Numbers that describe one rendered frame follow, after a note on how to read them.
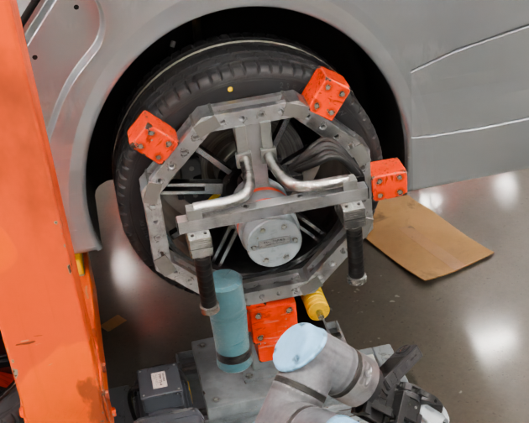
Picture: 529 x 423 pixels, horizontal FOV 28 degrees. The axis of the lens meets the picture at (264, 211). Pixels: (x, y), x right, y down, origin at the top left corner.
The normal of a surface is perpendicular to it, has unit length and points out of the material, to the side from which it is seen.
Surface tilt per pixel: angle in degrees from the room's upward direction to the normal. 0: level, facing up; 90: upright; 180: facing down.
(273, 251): 90
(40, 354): 90
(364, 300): 0
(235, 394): 0
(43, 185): 90
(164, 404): 90
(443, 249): 2
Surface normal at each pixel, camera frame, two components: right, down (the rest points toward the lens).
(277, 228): 0.20, 0.51
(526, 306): -0.09, -0.84
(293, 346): -0.70, -0.54
